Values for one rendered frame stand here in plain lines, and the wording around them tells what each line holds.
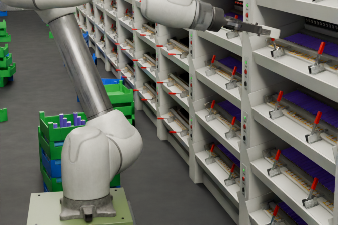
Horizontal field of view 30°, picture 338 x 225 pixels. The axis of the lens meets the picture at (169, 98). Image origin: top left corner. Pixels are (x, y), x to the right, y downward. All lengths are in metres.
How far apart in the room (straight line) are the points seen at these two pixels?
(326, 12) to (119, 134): 0.87
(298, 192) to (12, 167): 1.75
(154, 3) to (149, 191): 1.29
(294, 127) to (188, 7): 0.49
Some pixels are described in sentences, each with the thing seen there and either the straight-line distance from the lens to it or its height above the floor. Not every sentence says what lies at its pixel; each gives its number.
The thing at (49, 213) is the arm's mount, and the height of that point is 0.25.
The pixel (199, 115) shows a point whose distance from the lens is 2.86.
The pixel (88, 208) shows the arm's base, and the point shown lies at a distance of 2.07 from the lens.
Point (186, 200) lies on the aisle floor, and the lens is 2.84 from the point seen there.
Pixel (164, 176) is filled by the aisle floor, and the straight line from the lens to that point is 3.12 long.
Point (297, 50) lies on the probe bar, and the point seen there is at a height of 0.78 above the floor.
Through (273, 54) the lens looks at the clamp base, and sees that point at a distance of 2.03.
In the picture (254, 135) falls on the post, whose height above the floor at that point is 0.45.
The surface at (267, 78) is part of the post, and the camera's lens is 2.22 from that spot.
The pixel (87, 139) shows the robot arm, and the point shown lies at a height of 0.50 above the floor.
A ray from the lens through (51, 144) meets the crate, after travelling 2.66.
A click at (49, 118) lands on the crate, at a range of 2.83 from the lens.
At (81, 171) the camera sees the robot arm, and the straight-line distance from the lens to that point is 2.04.
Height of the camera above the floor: 1.12
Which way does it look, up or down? 14 degrees down
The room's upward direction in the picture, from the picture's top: 1 degrees counter-clockwise
